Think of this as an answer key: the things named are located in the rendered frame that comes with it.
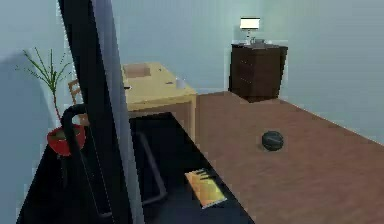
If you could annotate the black television stand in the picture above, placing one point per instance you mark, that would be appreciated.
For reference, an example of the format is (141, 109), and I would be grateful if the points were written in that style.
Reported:
(176, 173)

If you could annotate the black flat television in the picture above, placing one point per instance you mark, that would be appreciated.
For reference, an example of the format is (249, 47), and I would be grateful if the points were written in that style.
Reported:
(96, 110)

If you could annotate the light wooden desk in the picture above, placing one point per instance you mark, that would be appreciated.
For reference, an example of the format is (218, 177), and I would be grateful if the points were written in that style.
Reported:
(156, 91)

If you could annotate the brown cardboard box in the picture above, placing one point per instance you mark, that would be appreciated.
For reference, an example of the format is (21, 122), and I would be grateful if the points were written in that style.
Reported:
(136, 70)

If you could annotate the dark brown chest of drawers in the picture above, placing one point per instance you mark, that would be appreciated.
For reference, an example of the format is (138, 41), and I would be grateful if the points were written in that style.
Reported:
(256, 71)

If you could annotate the orange yellow book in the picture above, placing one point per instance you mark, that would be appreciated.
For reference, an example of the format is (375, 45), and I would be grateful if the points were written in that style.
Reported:
(206, 188)

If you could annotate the dark basketball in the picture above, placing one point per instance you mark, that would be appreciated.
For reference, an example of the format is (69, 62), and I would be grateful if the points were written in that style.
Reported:
(272, 140)

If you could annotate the white shaded table lamp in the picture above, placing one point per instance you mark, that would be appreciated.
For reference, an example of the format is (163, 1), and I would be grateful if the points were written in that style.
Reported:
(249, 25)

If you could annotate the wooden slatted chair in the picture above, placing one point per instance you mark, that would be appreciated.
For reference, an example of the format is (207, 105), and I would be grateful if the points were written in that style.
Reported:
(77, 96)

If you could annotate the green plant in red pot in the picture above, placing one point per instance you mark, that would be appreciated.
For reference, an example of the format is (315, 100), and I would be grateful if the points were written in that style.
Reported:
(60, 133)

